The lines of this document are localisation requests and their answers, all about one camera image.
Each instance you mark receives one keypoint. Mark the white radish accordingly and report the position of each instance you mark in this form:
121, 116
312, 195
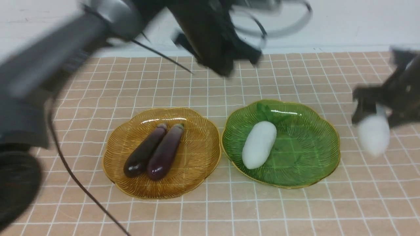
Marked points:
261, 138
374, 132

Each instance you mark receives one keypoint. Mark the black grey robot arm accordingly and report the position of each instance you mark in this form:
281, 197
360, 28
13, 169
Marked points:
39, 73

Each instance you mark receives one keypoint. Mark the green glass plate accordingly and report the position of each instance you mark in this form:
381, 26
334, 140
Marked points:
306, 149

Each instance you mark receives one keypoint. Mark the purple eggplant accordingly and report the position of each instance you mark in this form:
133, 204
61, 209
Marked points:
137, 162
164, 156

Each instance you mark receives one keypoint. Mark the tan checkered tablecloth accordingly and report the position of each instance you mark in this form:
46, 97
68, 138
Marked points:
365, 196

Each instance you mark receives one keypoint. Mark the amber glass plate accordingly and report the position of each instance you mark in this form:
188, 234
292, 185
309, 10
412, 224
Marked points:
198, 155

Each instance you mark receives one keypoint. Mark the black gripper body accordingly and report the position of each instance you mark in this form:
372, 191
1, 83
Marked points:
207, 32

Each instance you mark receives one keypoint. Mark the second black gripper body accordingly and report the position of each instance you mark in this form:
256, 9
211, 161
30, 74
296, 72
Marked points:
401, 91

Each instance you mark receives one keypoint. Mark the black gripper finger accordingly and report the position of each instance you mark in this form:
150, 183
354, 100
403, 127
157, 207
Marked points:
366, 97

